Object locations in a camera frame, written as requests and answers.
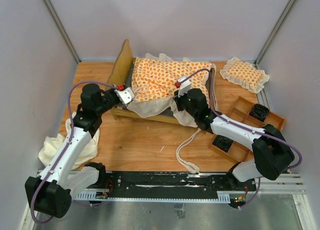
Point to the wooden pet bed frame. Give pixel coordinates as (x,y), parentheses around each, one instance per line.
(121,74)

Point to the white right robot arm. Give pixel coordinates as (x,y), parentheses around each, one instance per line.
(271,153)

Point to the duck print small pillow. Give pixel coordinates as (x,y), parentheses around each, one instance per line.
(245,75)

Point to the dark rolled sock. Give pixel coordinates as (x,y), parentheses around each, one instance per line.
(259,112)
(223,143)

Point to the dark rolled sock upper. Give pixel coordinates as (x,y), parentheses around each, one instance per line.
(259,112)

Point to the duck print bed cover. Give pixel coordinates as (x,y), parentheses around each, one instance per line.
(153,83)

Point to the dark rolled sock lower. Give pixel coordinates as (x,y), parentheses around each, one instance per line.
(223,143)

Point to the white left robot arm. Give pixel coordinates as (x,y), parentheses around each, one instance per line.
(51,193)

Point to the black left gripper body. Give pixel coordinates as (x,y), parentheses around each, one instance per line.
(109,100)

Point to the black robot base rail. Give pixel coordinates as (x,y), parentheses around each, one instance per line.
(183,187)

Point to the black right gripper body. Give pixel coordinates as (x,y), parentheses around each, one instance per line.
(182,104)

